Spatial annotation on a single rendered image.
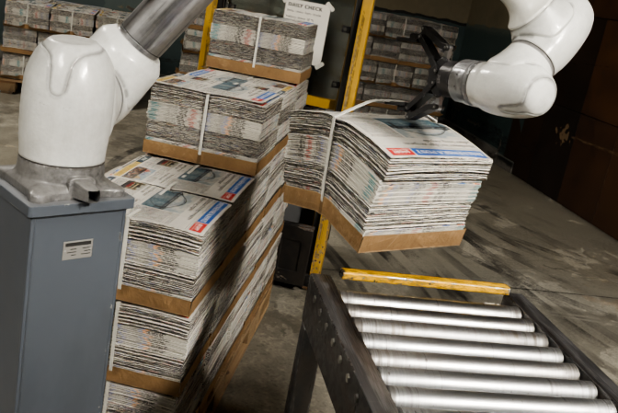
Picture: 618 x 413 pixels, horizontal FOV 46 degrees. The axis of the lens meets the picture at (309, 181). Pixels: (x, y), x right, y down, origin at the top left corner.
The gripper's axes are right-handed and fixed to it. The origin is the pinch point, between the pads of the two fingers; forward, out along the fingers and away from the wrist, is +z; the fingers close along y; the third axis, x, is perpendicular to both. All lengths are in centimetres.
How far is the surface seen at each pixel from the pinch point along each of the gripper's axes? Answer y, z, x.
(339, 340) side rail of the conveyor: 52, -24, -22
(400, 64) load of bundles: 0, 449, 367
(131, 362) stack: 84, 36, -40
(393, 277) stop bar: 48.0, -3.8, 6.3
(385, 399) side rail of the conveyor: 54, -44, -26
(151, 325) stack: 72, 33, -37
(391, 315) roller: 52, -16, -3
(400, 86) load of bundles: 22, 448, 371
